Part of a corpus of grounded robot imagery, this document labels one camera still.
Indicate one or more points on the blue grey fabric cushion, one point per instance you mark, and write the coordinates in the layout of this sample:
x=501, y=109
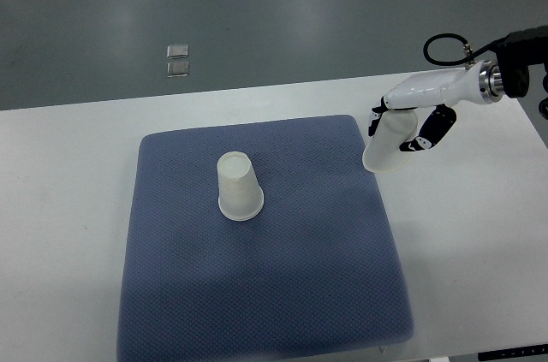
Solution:
x=316, y=271

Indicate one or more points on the white paper cup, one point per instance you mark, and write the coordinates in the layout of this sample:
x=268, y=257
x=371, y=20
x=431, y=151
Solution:
x=386, y=132
x=240, y=196

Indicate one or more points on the black table edge label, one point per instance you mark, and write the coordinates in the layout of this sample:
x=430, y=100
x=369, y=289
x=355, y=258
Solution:
x=512, y=353

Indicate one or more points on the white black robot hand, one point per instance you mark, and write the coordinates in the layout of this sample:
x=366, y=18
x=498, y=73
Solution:
x=481, y=84

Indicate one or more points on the white paper cup on cushion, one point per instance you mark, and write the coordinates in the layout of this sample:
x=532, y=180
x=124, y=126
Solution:
x=240, y=196

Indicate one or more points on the upper metal floor plate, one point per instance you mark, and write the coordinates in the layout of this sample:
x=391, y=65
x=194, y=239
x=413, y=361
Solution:
x=177, y=51

